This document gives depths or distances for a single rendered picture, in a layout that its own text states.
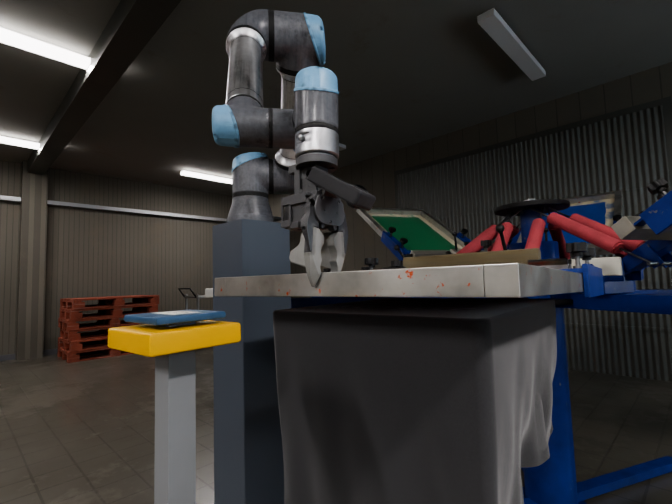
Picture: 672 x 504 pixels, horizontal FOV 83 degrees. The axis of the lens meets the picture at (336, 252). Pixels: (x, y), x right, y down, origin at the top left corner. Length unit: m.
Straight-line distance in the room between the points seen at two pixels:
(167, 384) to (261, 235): 0.70
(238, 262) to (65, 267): 6.44
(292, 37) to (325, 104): 0.43
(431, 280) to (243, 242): 0.75
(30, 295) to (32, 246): 0.73
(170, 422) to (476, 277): 0.43
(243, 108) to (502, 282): 0.54
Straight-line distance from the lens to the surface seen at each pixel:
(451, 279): 0.48
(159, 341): 0.51
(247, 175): 1.25
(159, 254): 7.90
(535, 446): 0.88
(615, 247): 1.62
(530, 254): 1.06
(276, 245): 1.21
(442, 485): 0.67
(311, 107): 0.66
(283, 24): 1.08
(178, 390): 0.58
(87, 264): 7.56
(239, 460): 1.26
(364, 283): 0.54
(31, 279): 7.22
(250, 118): 0.75
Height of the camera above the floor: 1.01
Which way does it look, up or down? 4 degrees up
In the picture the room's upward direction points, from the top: 2 degrees counter-clockwise
